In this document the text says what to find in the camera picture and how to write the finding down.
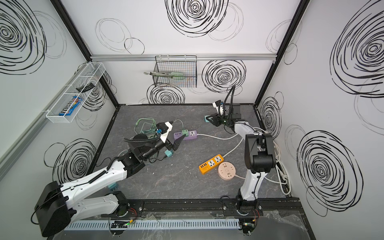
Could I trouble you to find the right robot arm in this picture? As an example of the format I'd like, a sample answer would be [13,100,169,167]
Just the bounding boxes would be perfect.
[206,86,277,216]

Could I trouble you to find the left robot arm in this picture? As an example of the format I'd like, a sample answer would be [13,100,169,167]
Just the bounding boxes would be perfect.
[33,134,185,238]

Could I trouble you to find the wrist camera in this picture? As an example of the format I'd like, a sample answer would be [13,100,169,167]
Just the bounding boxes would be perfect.
[213,100,226,118]
[156,121,174,143]

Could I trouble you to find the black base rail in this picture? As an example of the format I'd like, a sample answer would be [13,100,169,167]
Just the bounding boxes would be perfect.
[101,197,304,218]

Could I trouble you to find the purple power strip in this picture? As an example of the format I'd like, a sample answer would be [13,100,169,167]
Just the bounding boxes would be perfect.
[174,130,198,141]

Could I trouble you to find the green tongs in basket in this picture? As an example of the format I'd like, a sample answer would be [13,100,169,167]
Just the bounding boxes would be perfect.
[144,72,186,80]

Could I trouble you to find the orange power strip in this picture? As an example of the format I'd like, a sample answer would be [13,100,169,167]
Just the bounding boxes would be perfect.
[199,155,224,175]

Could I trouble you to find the white power cords bundle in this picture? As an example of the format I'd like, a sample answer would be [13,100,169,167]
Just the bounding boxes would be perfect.
[197,125,292,197]

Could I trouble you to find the grey slotted cable duct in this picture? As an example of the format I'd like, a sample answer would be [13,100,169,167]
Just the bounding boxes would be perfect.
[65,219,241,231]

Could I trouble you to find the round pink power strip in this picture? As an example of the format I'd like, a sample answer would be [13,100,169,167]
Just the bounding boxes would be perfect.
[218,162,236,181]

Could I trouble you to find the black wire basket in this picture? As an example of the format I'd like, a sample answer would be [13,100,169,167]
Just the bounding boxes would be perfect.
[150,55,198,88]

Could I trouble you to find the light green charger plug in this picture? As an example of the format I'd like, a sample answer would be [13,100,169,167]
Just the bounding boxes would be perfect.
[182,129,189,137]

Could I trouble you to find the teal charger plug front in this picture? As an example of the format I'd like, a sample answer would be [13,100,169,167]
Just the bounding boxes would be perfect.
[108,183,119,192]

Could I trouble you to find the teal charger plug small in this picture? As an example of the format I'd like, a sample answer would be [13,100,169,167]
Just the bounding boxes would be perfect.
[205,116,212,123]

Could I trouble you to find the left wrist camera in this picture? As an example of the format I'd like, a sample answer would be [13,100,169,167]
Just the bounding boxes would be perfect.
[156,121,174,143]

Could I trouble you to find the blue candy packet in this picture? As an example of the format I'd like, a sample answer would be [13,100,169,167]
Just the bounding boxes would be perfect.
[59,96,83,116]

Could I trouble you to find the white wire shelf basket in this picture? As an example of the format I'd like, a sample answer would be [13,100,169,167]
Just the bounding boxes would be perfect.
[46,62,106,124]

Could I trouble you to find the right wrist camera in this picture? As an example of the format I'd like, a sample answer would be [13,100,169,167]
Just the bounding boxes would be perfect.
[213,100,226,118]

